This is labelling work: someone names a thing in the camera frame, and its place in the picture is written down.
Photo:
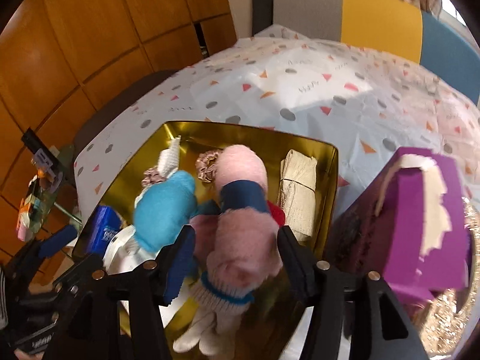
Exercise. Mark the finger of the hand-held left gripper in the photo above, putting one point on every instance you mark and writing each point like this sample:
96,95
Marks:
75,273
56,240

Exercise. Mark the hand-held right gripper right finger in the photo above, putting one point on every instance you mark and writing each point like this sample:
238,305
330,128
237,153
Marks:
296,266

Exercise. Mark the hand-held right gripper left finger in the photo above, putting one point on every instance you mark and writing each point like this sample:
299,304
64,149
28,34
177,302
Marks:
176,270

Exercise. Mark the blue tissue packet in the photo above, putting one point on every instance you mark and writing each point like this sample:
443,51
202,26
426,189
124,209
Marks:
103,228

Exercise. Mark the red heart plush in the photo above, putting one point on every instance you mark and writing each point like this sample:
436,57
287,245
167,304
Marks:
276,213

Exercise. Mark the beige cloth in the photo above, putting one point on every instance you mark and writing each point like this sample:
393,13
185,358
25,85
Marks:
300,165
296,210

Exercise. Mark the blue plush doll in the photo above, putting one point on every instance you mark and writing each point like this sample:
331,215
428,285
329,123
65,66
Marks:
165,210

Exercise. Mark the pink fuzzy sock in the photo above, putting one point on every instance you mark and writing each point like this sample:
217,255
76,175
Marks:
240,240

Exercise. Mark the brown satin scrunchie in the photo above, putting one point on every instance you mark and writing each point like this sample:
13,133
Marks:
150,177

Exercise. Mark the pink satin scrunchie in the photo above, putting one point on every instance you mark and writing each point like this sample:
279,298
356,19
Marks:
204,167

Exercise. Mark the white knit sock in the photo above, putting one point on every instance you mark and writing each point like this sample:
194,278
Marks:
168,157

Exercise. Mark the gold tin box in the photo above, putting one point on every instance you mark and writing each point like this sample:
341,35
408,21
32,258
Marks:
243,138

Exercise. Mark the cluttered glass side table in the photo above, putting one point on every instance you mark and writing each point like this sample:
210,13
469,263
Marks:
37,202

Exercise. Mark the black clip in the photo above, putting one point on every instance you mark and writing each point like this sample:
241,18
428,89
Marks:
32,142

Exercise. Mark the purple cardboard tissue box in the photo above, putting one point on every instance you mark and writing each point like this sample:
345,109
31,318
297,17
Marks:
412,240

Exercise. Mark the wooden wardrobe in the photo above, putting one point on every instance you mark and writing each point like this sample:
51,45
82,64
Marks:
93,26

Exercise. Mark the grey yellow blue headboard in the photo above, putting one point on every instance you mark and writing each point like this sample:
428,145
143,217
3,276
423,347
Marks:
375,18

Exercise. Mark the barred window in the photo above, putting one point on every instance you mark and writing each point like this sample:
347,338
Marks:
453,9

